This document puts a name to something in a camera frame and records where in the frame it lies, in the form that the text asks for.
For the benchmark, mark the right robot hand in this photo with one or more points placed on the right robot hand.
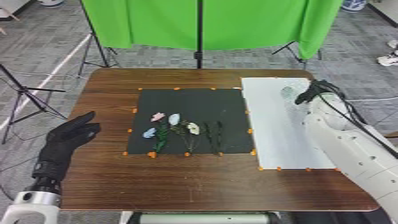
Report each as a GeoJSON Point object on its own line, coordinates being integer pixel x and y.
{"type": "Point", "coordinates": [310, 93]}

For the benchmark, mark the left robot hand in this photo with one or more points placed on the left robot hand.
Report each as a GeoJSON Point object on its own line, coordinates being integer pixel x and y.
{"type": "Point", "coordinates": [69, 140]}

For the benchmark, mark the green sprig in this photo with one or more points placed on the green sprig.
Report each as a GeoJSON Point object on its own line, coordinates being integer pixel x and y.
{"type": "Point", "coordinates": [209, 135]}
{"type": "Point", "coordinates": [220, 135]}

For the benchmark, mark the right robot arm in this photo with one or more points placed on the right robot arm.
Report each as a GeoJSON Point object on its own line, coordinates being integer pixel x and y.
{"type": "Point", "coordinates": [349, 156]}

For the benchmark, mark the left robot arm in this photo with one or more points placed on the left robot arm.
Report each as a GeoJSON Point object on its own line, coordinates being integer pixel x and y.
{"type": "Point", "coordinates": [33, 206]}

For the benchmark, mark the white sheet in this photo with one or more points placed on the white sheet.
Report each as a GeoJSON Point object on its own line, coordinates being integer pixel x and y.
{"type": "Point", "coordinates": [273, 133]}

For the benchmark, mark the black stand legs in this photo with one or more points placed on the black stand legs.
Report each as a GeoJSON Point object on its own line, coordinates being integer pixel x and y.
{"type": "Point", "coordinates": [294, 48]}

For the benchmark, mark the black tripod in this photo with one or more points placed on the black tripod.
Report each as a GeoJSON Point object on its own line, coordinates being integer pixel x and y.
{"type": "Point", "coordinates": [33, 96]}

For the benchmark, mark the white shoes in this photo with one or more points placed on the white shoes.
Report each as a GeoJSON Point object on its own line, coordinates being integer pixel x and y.
{"type": "Point", "coordinates": [388, 60]}

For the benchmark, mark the pink flower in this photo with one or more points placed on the pink flower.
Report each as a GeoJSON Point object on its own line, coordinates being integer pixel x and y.
{"type": "Point", "coordinates": [159, 116]}

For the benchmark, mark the pale blue flower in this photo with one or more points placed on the pale blue flower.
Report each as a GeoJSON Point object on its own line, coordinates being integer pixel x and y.
{"type": "Point", "coordinates": [173, 119]}

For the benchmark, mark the dark mat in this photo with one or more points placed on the dark mat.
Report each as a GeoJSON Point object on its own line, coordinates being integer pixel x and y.
{"type": "Point", "coordinates": [197, 103]}

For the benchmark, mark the white flower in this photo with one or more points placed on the white flower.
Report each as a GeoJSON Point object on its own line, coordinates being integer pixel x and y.
{"type": "Point", "coordinates": [193, 128]}

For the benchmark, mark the black stand pole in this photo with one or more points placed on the black stand pole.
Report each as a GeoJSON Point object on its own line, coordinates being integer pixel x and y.
{"type": "Point", "coordinates": [200, 33]}

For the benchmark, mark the blue and white vase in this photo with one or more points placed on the blue and white vase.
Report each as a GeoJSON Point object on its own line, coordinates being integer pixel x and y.
{"type": "Point", "coordinates": [355, 5]}
{"type": "Point", "coordinates": [51, 2]}

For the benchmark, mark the black light stand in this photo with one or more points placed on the black light stand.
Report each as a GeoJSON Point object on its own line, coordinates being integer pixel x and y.
{"type": "Point", "coordinates": [95, 43]}

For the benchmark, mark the pale grey bar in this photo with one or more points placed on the pale grey bar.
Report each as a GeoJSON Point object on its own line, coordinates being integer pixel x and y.
{"type": "Point", "coordinates": [202, 219]}

